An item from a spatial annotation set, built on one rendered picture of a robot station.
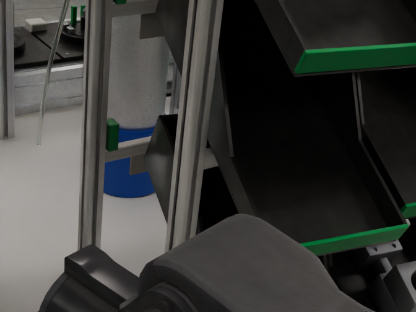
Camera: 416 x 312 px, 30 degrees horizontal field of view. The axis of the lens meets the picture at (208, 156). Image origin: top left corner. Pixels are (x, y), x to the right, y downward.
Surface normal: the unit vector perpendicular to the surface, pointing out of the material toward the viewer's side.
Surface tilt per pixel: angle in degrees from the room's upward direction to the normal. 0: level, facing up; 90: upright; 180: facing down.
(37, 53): 0
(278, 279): 6
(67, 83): 90
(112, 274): 0
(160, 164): 90
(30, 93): 90
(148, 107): 90
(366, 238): 115
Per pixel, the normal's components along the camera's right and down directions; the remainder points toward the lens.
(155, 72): 0.68, 0.41
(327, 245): 0.33, 0.80
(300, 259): 0.19, -0.83
